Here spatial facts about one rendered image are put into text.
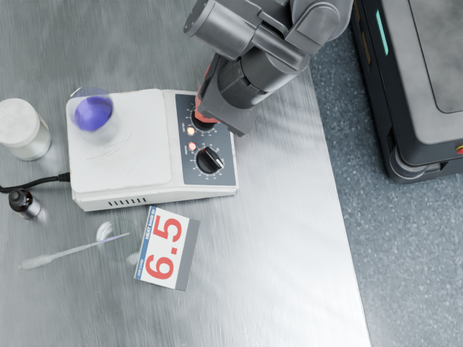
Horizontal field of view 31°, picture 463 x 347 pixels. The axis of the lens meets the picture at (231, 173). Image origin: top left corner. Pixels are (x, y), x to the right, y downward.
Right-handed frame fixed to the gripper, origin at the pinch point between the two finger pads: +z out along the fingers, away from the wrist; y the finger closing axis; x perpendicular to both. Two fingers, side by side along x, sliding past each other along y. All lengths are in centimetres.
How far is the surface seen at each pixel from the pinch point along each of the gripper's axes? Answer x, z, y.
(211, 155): 2.8, -0.5, 4.9
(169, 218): 2.9, 6.2, 12.0
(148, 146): -4.4, 1.1, 7.4
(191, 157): 1.0, 1.2, 5.6
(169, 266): 5.7, 7.3, 17.1
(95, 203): -5.9, 8.1, 14.1
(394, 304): 71, 54, -16
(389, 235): 65, 53, -30
